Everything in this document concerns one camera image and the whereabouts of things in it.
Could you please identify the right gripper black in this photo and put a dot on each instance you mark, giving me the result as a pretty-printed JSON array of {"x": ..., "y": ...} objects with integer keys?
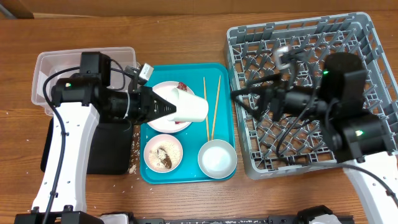
[{"x": 275, "y": 94}]

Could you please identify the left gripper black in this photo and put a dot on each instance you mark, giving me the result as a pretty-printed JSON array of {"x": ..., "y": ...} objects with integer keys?
[{"x": 147, "y": 99}]

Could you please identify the white paper cup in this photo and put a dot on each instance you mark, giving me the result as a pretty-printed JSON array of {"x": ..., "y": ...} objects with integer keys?
[{"x": 189, "y": 107}]

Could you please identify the red snack wrapper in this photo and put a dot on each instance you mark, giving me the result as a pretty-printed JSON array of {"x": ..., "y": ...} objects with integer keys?
[{"x": 182, "y": 86}]

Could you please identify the small pink bowl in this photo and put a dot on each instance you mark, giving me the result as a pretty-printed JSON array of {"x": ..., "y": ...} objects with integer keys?
[{"x": 153, "y": 141}]

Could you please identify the pile of rice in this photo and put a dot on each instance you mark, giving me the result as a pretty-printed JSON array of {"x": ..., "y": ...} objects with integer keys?
[{"x": 172, "y": 149}]

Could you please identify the brown food piece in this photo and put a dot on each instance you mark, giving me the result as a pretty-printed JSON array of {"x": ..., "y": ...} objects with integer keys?
[{"x": 164, "y": 158}]

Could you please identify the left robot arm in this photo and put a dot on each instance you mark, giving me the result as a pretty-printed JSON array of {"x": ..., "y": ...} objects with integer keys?
[{"x": 77, "y": 103}]

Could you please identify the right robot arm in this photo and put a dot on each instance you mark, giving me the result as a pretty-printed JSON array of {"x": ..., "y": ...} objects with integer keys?
[{"x": 360, "y": 140}]

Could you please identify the grey dishwasher rack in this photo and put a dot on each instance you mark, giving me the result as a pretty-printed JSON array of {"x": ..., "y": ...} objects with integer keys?
[{"x": 272, "y": 149}]

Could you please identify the black food waste tray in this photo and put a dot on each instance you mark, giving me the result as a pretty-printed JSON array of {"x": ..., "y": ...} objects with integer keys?
[{"x": 110, "y": 151}]

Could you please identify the large pink plate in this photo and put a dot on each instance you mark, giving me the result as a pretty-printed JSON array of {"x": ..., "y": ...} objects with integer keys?
[{"x": 163, "y": 125}]

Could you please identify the right wooden chopstick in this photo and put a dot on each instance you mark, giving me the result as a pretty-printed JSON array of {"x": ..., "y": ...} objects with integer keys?
[{"x": 216, "y": 108}]

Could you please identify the teal plastic tray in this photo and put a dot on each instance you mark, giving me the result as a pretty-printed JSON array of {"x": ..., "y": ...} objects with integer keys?
[{"x": 202, "y": 79}]

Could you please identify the grey-white bowl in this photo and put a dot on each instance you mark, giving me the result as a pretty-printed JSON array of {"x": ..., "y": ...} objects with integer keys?
[{"x": 217, "y": 159}]

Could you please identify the clear plastic bin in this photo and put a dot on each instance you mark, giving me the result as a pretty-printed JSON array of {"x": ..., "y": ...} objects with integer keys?
[{"x": 52, "y": 62}]

